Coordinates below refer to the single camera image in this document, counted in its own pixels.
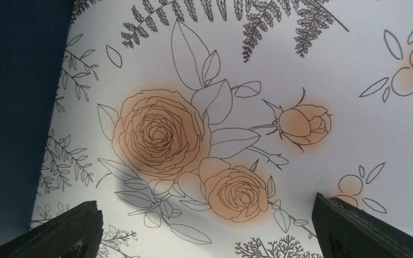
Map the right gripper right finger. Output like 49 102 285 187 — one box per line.
311 193 413 258

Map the floral table mat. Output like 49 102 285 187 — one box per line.
30 1 413 257

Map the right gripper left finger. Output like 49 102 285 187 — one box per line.
0 200 103 257

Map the dark blue piece box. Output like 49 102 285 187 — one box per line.
0 1 74 245

